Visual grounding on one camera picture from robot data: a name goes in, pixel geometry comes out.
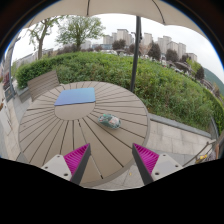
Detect blue rectangular mouse pad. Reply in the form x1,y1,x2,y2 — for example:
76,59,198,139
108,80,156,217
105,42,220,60
53,87,97,107

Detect grey slatted outdoor chair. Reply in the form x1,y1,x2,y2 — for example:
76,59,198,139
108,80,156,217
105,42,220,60
27,69,61,102

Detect thin sparse tree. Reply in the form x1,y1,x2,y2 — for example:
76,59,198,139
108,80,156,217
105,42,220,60
26,15,63,61

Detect distant apartment buildings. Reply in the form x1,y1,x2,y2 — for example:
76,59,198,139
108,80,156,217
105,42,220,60
79,28,199,63

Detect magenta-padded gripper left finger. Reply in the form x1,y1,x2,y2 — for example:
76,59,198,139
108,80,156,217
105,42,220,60
40,143,92,186

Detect dark metal post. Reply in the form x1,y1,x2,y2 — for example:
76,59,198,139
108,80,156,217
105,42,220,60
8,36,22,98

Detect beige patio umbrella with pole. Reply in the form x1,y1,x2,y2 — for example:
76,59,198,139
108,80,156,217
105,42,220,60
24,0,208,94

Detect transparent green computer mouse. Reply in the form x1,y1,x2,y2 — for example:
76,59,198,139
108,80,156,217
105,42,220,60
97,113,122,130

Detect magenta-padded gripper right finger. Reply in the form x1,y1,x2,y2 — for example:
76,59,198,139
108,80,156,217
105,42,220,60
131,142,184,186

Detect metal railing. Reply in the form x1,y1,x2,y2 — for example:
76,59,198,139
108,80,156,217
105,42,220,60
182,131,224,168

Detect full leafy green tree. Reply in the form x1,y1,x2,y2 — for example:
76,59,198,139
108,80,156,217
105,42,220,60
55,14,107,53

